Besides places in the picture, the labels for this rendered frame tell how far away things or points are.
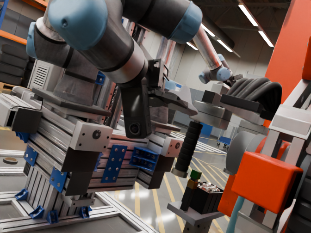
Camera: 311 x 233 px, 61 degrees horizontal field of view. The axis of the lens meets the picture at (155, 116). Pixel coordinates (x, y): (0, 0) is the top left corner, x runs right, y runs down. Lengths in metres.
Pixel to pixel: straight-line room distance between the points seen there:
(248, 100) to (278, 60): 0.73
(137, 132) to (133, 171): 0.84
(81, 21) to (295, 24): 1.12
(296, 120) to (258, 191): 0.15
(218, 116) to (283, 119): 0.18
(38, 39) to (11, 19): 10.54
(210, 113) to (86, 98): 0.51
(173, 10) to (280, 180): 0.31
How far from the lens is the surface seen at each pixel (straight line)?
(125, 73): 0.43
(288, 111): 0.54
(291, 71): 1.29
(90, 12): 0.35
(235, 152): 0.76
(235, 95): 0.63
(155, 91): 0.50
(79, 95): 0.99
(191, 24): 0.49
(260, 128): 0.97
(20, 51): 7.66
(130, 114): 0.49
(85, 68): 1.00
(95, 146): 0.93
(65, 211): 1.45
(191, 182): 1.31
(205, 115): 0.66
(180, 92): 0.56
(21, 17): 11.63
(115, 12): 0.40
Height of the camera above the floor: 0.91
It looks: 3 degrees down
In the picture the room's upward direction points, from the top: 18 degrees clockwise
